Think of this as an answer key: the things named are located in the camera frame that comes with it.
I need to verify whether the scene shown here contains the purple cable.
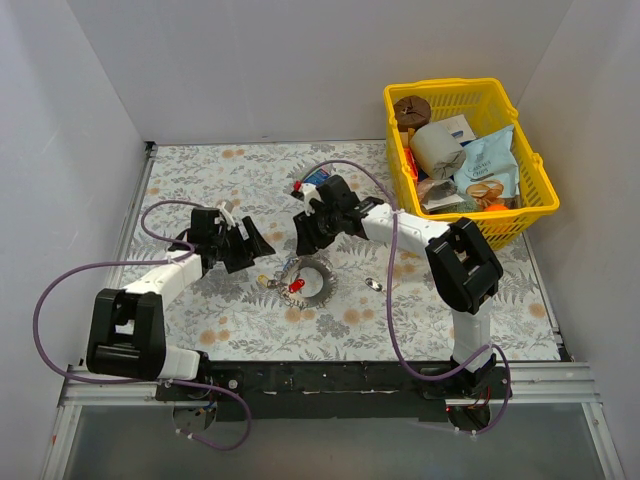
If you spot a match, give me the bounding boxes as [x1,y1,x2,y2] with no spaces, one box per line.
[292,160,513,435]
[32,200,253,451]

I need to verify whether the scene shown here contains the orange snack box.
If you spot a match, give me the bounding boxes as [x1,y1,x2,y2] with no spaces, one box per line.
[404,147,419,182]

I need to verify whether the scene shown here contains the orange ball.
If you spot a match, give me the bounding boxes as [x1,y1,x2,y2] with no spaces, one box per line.
[484,203,509,212]

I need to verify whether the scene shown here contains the clear plastic bag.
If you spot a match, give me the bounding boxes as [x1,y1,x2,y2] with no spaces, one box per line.
[416,178,464,213]

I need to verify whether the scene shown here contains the metal toothed key ring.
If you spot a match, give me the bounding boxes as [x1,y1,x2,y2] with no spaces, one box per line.
[272,257,336,309]

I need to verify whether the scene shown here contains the brown paper cup stack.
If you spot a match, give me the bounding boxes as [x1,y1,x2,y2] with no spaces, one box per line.
[393,95,432,132]

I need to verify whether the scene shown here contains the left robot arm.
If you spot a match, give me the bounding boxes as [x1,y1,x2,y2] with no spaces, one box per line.
[86,206,275,400]

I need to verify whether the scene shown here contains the white blue box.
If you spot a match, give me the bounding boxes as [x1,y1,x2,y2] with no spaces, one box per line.
[438,114,476,145]

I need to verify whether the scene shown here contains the yellow plastic basket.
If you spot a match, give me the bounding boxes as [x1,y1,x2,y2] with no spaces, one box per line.
[384,78,560,250]

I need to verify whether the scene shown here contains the red key tag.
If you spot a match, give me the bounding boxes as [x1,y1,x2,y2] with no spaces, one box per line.
[288,278,305,293]

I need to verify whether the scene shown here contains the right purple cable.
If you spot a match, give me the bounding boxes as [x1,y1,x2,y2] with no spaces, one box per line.
[292,160,513,435]

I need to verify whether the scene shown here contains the cassava chips bag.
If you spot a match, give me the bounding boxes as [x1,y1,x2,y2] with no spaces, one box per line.
[453,125,520,209]

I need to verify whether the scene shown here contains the green sponge pack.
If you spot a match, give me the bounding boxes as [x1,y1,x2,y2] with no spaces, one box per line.
[302,166,333,186]

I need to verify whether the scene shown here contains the aluminium rail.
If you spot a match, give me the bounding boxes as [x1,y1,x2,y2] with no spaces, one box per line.
[42,360,624,479]

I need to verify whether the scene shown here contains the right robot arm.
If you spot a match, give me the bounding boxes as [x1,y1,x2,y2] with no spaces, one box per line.
[292,175,503,398]

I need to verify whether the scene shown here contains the grey wrapped paper roll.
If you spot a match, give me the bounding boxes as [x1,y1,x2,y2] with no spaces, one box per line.
[409,123,466,180]

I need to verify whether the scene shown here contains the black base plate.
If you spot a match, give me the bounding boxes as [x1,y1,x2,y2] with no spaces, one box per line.
[155,361,512,429]

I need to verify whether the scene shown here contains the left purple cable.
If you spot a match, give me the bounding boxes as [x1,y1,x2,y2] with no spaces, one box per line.
[32,200,253,451]

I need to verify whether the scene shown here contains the black key tag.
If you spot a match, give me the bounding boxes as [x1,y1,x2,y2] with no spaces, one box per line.
[365,278,383,292]

